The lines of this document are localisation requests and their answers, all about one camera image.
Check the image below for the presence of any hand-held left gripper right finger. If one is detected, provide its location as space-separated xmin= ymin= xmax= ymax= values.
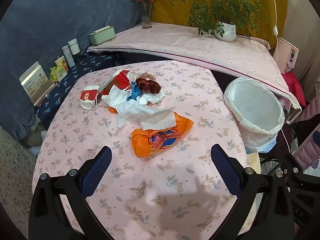
xmin=211 ymin=144 xmax=295 ymax=240

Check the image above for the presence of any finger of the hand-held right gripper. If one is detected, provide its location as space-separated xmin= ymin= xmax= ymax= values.
xmin=275 ymin=152 xmax=304 ymax=180

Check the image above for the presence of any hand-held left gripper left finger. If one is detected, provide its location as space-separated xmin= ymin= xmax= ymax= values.
xmin=29 ymin=146 xmax=113 ymax=240

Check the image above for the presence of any white paper towel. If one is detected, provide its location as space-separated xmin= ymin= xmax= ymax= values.
xmin=117 ymin=102 xmax=160 ymax=128
xmin=140 ymin=109 xmax=177 ymax=131

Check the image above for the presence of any orange plastic bag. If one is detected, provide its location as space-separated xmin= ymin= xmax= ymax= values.
xmin=131 ymin=112 xmax=194 ymax=157

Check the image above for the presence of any trash bin with white liner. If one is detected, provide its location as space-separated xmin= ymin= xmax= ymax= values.
xmin=224 ymin=77 xmax=285 ymax=153

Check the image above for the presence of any blue patterned wrapper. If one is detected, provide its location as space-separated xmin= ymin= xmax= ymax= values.
xmin=126 ymin=82 xmax=143 ymax=102

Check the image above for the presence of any small white tissue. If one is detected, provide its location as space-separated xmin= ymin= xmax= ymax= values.
xmin=137 ymin=91 xmax=165 ymax=105

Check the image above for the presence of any dark red scrunchie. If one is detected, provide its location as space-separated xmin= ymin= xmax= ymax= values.
xmin=136 ymin=77 xmax=163 ymax=95

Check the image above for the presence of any pink puffer jacket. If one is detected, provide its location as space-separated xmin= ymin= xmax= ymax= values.
xmin=291 ymin=97 xmax=320 ymax=168

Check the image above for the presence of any pink rabbit print tablecloth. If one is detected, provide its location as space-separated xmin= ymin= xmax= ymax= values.
xmin=31 ymin=60 xmax=258 ymax=240

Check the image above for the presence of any red white pouch with label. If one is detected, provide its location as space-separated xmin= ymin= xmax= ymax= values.
xmin=80 ymin=85 xmax=102 ymax=110

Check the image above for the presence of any red cloth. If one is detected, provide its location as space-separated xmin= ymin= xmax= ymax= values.
xmin=281 ymin=71 xmax=307 ymax=108

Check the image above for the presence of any navy floral cloth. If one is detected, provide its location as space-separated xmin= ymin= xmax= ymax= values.
xmin=34 ymin=54 xmax=123 ymax=130

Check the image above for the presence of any red paper bag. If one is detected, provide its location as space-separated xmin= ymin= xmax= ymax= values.
xmin=101 ymin=74 xmax=132 ymax=96

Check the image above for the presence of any plain red white pouch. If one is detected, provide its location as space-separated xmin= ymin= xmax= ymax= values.
xmin=115 ymin=69 xmax=137 ymax=82

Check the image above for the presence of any green tissue pack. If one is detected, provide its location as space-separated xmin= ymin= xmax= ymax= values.
xmin=50 ymin=65 xmax=67 ymax=82

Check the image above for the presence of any white card stand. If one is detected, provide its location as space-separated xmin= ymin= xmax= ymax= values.
xmin=19 ymin=61 xmax=57 ymax=107

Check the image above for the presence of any yellow printed can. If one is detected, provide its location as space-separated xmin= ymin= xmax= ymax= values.
xmin=55 ymin=56 xmax=68 ymax=72

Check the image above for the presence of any white appliance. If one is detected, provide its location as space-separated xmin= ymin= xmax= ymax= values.
xmin=272 ymin=37 xmax=300 ymax=74

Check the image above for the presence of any tall white bottle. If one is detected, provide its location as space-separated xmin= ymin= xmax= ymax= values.
xmin=62 ymin=45 xmax=75 ymax=68

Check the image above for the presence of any white tumbler with dark base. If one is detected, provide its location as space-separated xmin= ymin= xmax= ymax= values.
xmin=67 ymin=38 xmax=80 ymax=55

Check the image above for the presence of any pink dotted blanket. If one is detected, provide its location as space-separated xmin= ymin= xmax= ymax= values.
xmin=86 ymin=22 xmax=292 ymax=98

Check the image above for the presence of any pale green box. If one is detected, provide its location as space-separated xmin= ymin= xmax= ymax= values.
xmin=89 ymin=26 xmax=116 ymax=45

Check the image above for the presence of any green plant in white pot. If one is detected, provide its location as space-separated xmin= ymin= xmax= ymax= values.
xmin=171 ymin=0 xmax=269 ymax=43

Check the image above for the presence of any glass vase with pink flowers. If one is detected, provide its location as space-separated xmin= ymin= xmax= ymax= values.
xmin=130 ymin=0 xmax=157 ymax=29

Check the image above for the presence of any blue grey backdrop cloth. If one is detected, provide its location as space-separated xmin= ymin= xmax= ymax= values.
xmin=0 ymin=0 xmax=153 ymax=140

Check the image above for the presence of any mustard yellow backdrop cloth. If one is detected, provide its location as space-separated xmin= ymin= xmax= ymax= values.
xmin=150 ymin=0 xmax=288 ymax=37

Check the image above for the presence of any white cable with switch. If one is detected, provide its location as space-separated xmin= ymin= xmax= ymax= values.
xmin=269 ymin=0 xmax=280 ymax=50

